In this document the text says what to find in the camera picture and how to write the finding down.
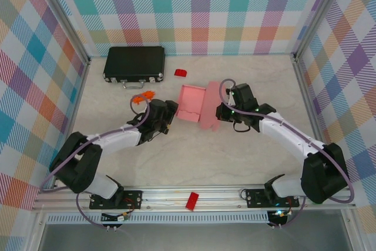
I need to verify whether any pink paper box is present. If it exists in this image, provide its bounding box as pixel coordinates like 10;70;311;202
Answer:
176;81;233;131

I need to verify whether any orange toy block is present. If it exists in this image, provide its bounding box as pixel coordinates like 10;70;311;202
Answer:
131;91;155;105

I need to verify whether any red toy brick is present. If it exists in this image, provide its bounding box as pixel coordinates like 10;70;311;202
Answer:
185;192;200;211

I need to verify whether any small connector with green light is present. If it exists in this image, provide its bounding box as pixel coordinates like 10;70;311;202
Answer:
267;209;294;229

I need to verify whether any grey metal panel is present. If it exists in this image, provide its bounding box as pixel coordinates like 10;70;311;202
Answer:
38;223;356;251

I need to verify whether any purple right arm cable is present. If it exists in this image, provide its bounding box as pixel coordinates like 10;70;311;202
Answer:
219;78;355;230

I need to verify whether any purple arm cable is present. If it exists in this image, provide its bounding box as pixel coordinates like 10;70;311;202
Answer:
39;93;154;230
219;78;355;230

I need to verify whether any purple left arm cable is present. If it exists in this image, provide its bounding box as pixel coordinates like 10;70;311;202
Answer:
39;93;154;230

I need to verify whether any black case with metal handle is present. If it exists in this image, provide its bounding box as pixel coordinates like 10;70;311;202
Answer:
102;46;166;90

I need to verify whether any aluminium side rail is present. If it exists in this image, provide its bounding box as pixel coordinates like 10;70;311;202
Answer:
293;53;338;186
52;56;91;189

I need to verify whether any aluminium frame rail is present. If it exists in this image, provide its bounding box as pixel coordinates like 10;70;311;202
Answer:
32;185;356;213

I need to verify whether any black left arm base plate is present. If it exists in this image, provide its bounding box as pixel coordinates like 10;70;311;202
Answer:
89;189;144;210

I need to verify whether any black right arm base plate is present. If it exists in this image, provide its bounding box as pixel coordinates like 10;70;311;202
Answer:
245;188;300;208

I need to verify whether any white slotted cable duct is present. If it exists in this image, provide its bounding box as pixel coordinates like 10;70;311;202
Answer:
46;212;271;225

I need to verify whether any small connector with wires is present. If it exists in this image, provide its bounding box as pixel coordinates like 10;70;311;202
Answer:
101;212;132;231

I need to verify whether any aluminium corner post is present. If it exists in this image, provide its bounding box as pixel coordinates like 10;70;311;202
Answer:
33;0;92;65
293;0;350;58

